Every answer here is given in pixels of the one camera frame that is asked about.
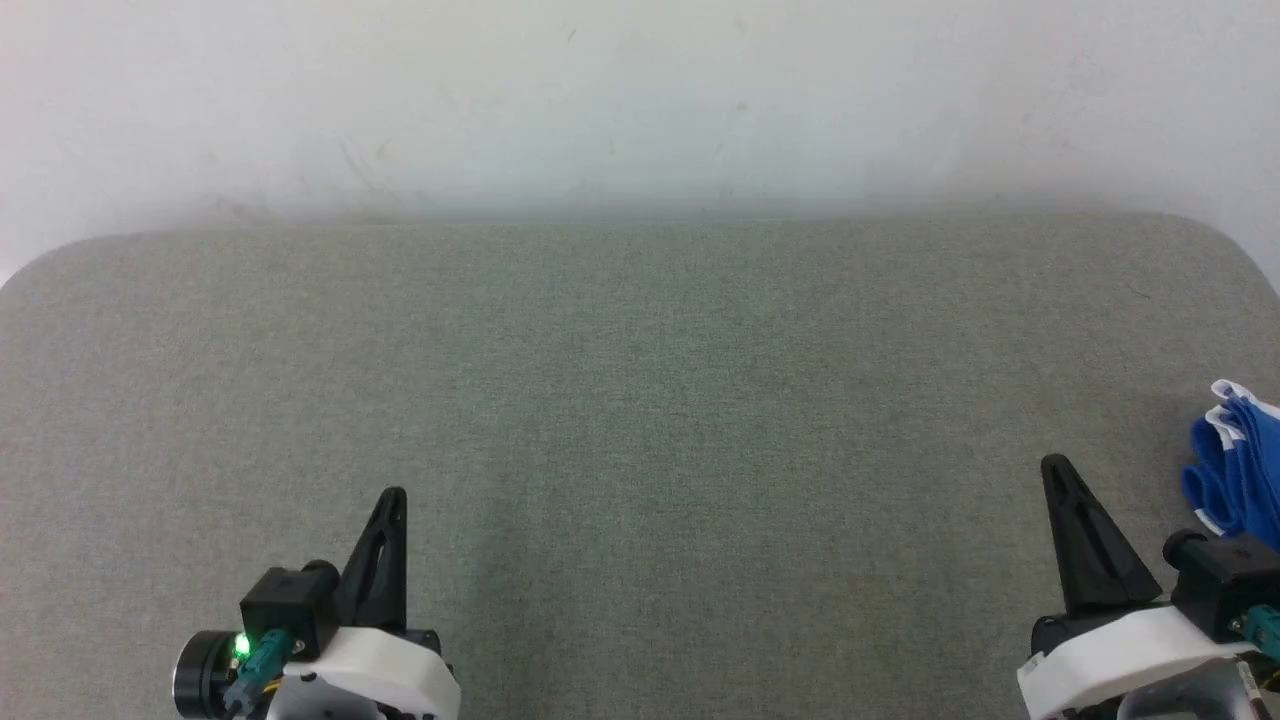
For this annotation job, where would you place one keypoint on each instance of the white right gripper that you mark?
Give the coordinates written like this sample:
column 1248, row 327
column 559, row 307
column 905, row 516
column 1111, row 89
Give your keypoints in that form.
column 1110, row 655

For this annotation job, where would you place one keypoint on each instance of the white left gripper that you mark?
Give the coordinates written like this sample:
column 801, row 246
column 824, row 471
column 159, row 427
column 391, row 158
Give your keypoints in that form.
column 380, row 670

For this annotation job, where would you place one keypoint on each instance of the blue white striped shorts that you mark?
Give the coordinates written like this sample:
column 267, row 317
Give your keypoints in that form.
column 1245, row 470

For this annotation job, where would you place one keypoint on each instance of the grey fabric sofa cushion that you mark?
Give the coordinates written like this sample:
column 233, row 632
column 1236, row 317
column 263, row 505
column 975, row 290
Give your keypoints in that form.
column 640, row 420

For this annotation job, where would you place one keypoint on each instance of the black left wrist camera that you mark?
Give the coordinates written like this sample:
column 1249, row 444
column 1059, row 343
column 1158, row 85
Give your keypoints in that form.
column 290, row 605

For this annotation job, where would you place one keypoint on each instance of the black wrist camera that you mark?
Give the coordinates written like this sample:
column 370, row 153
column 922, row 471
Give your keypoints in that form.
column 1225, row 580
column 290, row 605

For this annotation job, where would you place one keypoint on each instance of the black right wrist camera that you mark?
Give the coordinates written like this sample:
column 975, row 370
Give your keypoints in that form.
column 1225, row 580

